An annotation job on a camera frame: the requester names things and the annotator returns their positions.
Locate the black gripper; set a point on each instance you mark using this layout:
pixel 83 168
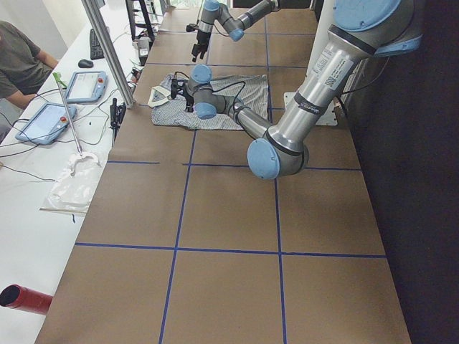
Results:
pixel 188 97
pixel 201 39

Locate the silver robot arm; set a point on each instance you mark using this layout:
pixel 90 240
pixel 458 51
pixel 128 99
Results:
pixel 214 11
pixel 359 30

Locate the black keyboard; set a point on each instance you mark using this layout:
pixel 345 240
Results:
pixel 96 50

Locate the upper blue teach pendant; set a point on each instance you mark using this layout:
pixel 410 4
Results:
pixel 86 87

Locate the blue teach pendant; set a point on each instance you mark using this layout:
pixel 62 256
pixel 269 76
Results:
pixel 45 126
pixel 86 87

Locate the black computer mouse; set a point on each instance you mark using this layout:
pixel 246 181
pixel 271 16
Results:
pixel 85 64

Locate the long metal grabber rod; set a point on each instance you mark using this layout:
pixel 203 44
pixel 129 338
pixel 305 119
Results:
pixel 60 84

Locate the lower blue teach pendant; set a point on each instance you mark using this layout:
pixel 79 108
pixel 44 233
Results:
pixel 45 126

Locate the clear plastic bag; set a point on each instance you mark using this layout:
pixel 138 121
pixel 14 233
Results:
pixel 74 188

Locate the seated person grey shirt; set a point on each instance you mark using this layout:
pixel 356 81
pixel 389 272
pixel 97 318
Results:
pixel 24 66

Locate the red cylinder bottle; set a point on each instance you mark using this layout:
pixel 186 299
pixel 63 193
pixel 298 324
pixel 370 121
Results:
pixel 22 298

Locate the aluminium frame post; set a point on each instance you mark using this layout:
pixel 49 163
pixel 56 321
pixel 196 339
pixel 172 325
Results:
pixel 98 24

